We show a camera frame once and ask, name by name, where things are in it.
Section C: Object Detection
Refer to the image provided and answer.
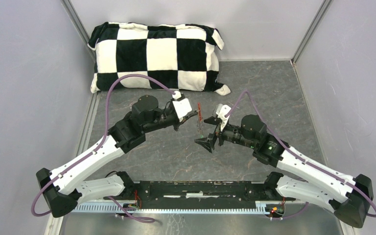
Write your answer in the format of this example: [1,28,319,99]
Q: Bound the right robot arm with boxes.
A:
[195,115,374,228]

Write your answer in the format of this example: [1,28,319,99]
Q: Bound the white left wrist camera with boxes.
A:
[171,91,192,123]

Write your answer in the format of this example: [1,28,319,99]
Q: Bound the white slotted cable duct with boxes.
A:
[72,201,274,215]

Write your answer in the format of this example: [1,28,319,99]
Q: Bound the left aluminium frame rail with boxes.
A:
[61,0,96,62]

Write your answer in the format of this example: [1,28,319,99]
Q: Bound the aluminium frame rail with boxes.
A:
[61,0,96,62]
[290,0,333,66]

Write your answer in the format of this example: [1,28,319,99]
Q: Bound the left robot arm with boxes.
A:
[36,95,198,218]

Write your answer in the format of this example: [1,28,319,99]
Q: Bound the black white checkered pillow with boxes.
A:
[87,22,230,95]

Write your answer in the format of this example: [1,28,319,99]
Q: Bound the right aluminium frame rail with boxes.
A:
[290,0,333,66]

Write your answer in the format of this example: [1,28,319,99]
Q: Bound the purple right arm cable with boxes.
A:
[225,90,376,218]

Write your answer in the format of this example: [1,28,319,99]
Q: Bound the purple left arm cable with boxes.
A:
[31,73,179,217]

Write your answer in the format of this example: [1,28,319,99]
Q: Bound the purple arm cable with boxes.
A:
[225,90,376,218]
[31,73,179,217]

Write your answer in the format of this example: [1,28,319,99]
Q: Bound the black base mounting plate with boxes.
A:
[103,171,296,210]

